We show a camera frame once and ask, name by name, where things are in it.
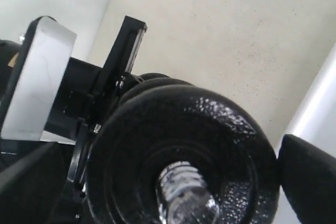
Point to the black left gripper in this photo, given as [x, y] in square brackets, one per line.
[81, 85]

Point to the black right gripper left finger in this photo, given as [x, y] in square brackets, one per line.
[32, 178]

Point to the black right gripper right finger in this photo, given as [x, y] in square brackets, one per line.
[307, 177]

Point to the black weight plate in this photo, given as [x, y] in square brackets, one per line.
[150, 81]
[178, 123]

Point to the chrome threaded dumbbell bar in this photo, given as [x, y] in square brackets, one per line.
[183, 196]

